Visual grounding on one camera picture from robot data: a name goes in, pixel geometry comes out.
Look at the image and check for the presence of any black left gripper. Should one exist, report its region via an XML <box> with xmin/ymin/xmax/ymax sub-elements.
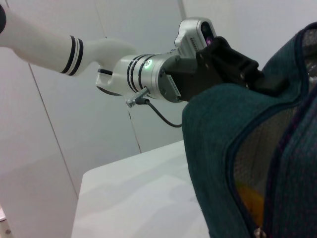
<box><xmin>164</xmin><ymin>36</ymin><xmax>290</xmax><ymax>102</ymax></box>

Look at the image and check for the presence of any dark teal lunch bag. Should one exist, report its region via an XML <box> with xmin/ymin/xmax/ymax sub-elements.
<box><xmin>182</xmin><ymin>21</ymin><xmax>317</xmax><ymax>238</ymax></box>

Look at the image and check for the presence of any yellow banana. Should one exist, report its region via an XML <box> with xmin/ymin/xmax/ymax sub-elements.
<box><xmin>236</xmin><ymin>182</ymin><xmax>265</xmax><ymax>224</ymax></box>

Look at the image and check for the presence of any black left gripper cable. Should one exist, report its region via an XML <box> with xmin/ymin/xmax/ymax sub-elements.
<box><xmin>125</xmin><ymin>88</ymin><xmax>184</xmax><ymax>128</ymax></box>

